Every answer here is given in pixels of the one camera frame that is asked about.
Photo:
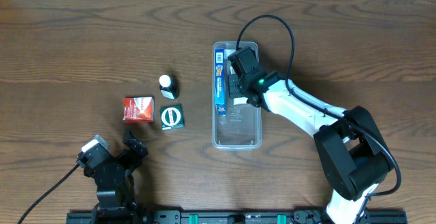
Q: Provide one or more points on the red orange box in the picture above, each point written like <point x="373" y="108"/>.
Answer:
<point x="138" y="109"/>

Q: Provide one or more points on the white green medicine box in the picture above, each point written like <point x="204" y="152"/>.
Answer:
<point x="238" y="101"/>

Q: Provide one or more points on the green square box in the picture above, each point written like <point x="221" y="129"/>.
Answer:
<point x="171" y="117"/>

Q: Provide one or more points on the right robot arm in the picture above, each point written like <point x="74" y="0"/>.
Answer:
<point x="354" y="157"/>

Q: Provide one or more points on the clear plastic container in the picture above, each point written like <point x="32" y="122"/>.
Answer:
<point x="241" y="127"/>

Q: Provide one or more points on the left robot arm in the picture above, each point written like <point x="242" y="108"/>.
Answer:
<point x="115" y="183"/>

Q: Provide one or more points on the black mounting rail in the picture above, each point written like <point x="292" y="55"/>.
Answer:
<point x="203" y="217"/>

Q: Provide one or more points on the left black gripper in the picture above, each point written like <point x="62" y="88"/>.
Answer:
<point x="136" y="148"/>

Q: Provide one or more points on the dark bottle white cap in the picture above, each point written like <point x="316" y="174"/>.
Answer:
<point x="168" y="87"/>

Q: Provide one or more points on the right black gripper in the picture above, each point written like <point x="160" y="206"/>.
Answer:
<point x="234" y="86"/>

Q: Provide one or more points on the blue tall box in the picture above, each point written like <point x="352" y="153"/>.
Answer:
<point x="220" y="82"/>

